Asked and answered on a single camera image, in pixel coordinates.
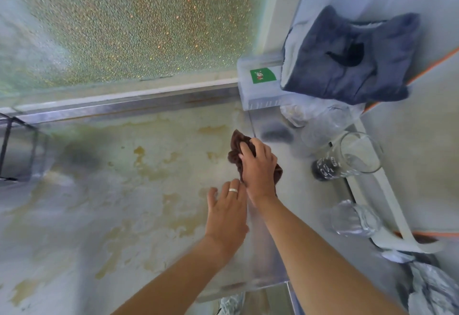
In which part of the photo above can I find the person's right hand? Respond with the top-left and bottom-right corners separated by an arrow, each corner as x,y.
238,138 -> 279,209

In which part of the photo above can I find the person's left hand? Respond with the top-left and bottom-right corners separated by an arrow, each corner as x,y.
206,179 -> 250,255

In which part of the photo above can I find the brown cleaning cloth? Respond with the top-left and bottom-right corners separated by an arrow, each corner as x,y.
227,129 -> 284,197

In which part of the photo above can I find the person's right forearm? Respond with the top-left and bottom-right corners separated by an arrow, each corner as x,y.
256,196 -> 407,315

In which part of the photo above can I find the person's left forearm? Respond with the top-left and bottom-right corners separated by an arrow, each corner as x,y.
110,235 -> 238,315

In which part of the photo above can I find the crumpled clear plastic bag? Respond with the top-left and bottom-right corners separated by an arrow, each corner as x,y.
279,97 -> 367,129

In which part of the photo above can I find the clear container with green label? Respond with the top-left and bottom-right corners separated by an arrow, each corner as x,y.
236,56 -> 288,111

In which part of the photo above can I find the clear plastic cup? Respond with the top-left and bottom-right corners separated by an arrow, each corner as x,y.
299,106 -> 356,151

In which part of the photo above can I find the drinking glass with black print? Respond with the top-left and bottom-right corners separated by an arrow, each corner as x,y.
311,131 -> 384,183

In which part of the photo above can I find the grey white shoe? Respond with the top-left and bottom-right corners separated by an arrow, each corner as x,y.
216,293 -> 246,315

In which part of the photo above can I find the plain clear drinking glass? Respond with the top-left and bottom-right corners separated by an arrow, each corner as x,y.
329,199 -> 383,238

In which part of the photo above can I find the blue-grey towel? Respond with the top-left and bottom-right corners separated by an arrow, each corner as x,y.
280,5 -> 422,106

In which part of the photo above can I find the frosted glass window pane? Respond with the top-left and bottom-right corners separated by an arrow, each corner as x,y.
0,0 -> 278,97

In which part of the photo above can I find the crumpled grey cloth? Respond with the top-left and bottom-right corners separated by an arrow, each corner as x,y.
379,249 -> 459,315

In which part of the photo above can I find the metal window rail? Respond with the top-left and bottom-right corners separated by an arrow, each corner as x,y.
0,77 -> 241,126

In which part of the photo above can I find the white rack frame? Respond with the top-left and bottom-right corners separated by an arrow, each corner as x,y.
344,120 -> 446,255

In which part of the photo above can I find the black wire rack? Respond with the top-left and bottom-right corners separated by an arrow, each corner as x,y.
0,112 -> 48,183

